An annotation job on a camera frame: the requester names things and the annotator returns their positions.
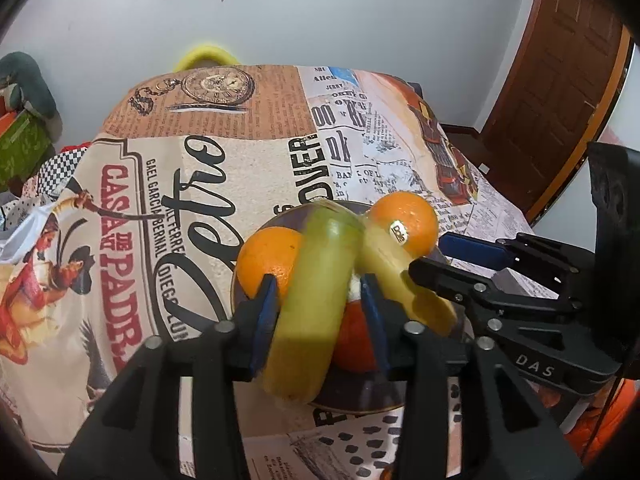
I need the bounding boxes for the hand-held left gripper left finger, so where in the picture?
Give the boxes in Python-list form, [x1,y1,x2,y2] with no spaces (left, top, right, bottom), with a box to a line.
[57,274,281,480]

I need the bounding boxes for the brown wooden door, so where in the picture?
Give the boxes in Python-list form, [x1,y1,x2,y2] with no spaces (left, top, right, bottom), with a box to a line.
[479,0,637,223]

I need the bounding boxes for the grey plush toy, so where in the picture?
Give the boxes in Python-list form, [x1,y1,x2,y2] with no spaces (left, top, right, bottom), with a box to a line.
[0,51,64,137]

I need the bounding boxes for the green-yellow banana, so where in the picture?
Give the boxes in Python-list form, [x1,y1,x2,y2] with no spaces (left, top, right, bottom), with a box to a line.
[257,201,367,406]
[357,220,458,338]

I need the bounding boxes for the white cloth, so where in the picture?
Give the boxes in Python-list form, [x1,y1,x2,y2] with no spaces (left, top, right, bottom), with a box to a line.
[0,195,56,263]

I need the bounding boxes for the printed newspaper-pattern blanket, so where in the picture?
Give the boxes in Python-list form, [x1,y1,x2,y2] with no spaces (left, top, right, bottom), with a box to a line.
[0,64,640,480]

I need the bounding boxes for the checkered cloth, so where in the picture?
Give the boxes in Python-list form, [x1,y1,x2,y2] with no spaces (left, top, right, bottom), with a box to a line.
[22,144,93,198]

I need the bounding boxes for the green storage box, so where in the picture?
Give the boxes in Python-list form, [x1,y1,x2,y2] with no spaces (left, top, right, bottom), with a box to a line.
[0,110,56,192]

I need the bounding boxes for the orange without sticker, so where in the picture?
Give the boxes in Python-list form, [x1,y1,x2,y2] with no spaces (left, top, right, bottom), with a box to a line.
[236,227,307,303]

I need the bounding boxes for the orange with sticker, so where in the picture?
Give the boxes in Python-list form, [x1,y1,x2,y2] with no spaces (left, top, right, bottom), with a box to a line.
[369,191,439,256]

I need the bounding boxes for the purple plate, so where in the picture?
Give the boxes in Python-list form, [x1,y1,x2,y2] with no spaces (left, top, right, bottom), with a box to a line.
[230,200,476,415]

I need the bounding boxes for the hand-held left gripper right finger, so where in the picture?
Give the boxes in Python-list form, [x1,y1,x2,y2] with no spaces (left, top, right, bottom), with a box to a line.
[360,274,583,480]

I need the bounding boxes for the red tomato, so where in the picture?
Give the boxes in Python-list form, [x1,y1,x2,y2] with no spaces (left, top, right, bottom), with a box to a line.
[331,302,382,372]

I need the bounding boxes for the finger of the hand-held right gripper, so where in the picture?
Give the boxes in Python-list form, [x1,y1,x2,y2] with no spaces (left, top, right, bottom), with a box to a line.
[409,256,576,348]
[439,232,583,306]

